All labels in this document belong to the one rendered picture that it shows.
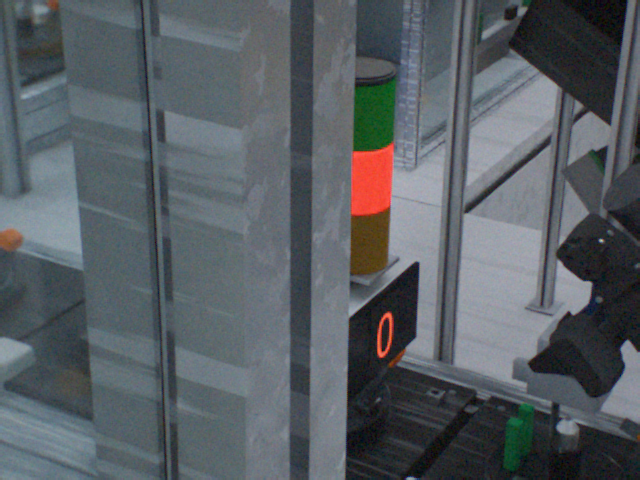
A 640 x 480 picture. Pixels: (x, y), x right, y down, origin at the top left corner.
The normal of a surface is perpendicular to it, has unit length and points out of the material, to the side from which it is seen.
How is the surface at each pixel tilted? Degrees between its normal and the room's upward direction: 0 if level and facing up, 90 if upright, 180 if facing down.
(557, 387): 90
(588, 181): 90
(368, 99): 90
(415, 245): 0
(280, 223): 90
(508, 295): 0
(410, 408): 0
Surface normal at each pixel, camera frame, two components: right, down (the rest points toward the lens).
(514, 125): 0.01, -0.90
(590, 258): -0.53, 0.36
